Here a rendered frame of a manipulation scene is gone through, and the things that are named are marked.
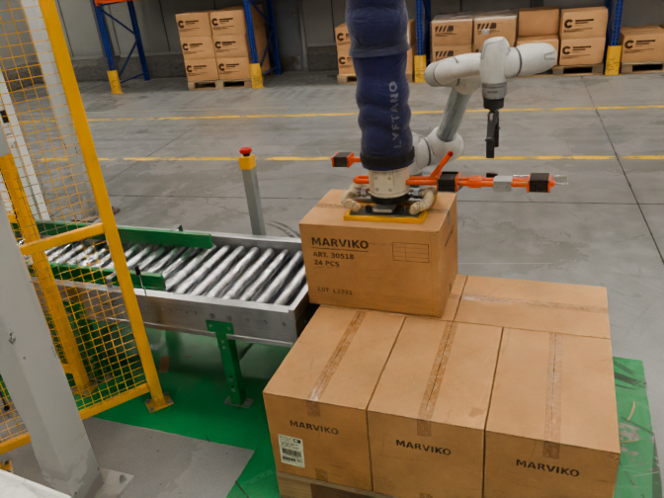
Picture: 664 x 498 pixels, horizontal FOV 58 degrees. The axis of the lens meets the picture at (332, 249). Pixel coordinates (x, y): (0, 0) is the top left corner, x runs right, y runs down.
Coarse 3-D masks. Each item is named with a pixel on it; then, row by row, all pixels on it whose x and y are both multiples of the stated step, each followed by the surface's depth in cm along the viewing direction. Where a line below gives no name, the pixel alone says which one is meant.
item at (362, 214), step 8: (360, 208) 257; (368, 208) 252; (400, 208) 246; (344, 216) 253; (352, 216) 252; (360, 216) 251; (368, 216) 250; (376, 216) 249; (384, 216) 248; (392, 216) 247; (400, 216) 246; (408, 216) 244; (416, 216) 243; (424, 216) 244
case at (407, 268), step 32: (320, 224) 253; (352, 224) 249; (384, 224) 245; (416, 224) 242; (448, 224) 253; (320, 256) 260; (352, 256) 254; (384, 256) 248; (416, 256) 243; (448, 256) 258; (320, 288) 268; (352, 288) 262; (384, 288) 256; (416, 288) 250; (448, 288) 263
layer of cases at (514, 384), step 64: (320, 320) 260; (384, 320) 256; (448, 320) 252; (512, 320) 247; (576, 320) 243; (320, 384) 222; (384, 384) 219; (448, 384) 215; (512, 384) 212; (576, 384) 209; (320, 448) 224; (384, 448) 213; (448, 448) 203; (512, 448) 194; (576, 448) 185
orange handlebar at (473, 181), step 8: (352, 160) 284; (360, 160) 283; (360, 176) 260; (368, 176) 259; (416, 176) 252; (472, 176) 243; (480, 176) 242; (408, 184) 249; (416, 184) 248; (424, 184) 246; (432, 184) 245; (464, 184) 240; (472, 184) 239; (480, 184) 238; (488, 184) 237; (512, 184) 234; (520, 184) 233; (552, 184) 229
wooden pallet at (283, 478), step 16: (288, 480) 239; (304, 480) 236; (320, 480) 233; (288, 496) 244; (304, 496) 240; (320, 496) 241; (336, 496) 241; (352, 496) 240; (368, 496) 239; (384, 496) 224
